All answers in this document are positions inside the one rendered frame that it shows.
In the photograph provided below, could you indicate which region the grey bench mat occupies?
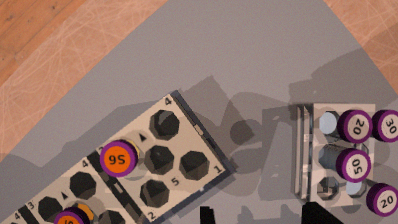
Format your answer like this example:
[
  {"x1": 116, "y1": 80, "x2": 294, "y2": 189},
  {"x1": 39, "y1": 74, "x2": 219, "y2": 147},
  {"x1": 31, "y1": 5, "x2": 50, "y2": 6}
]
[{"x1": 0, "y1": 0, "x2": 398, "y2": 224}]

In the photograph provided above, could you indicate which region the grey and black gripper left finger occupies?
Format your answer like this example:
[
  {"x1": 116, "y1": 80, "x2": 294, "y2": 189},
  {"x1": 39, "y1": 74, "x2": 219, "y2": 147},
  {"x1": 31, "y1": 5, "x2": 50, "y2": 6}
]
[{"x1": 200, "y1": 206, "x2": 216, "y2": 224}]

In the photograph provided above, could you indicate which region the beige tube rack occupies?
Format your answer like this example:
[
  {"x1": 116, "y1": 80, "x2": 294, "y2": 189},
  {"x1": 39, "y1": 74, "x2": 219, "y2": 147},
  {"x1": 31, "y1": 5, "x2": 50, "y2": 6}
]
[{"x1": 294, "y1": 104, "x2": 375, "y2": 207}]

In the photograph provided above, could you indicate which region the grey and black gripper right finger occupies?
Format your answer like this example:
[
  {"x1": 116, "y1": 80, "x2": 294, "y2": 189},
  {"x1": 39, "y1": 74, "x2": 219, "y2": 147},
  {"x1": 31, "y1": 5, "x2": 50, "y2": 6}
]
[{"x1": 301, "y1": 201, "x2": 344, "y2": 224}]

